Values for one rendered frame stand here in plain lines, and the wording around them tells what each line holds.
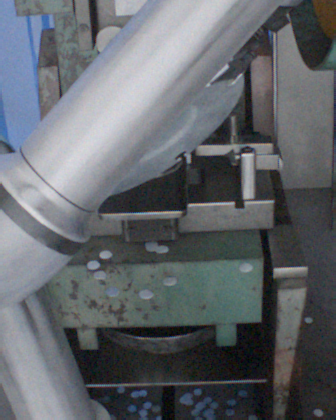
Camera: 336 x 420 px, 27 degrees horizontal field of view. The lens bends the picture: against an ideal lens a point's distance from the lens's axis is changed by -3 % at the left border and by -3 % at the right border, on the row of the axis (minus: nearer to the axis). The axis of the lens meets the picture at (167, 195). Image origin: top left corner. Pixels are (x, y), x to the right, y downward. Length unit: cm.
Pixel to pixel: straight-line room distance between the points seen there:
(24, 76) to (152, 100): 210
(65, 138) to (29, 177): 4
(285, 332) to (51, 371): 59
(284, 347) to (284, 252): 17
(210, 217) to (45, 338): 61
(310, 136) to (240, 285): 148
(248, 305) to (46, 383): 60
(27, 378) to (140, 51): 40
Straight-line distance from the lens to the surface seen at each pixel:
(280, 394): 137
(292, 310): 124
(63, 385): 79
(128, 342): 148
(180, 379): 149
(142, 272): 125
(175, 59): 49
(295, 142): 269
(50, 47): 167
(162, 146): 105
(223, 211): 129
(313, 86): 261
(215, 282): 126
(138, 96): 49
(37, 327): 73
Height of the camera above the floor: 135
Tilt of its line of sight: 29 degrees down
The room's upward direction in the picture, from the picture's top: 4 degrees counter-clockwise
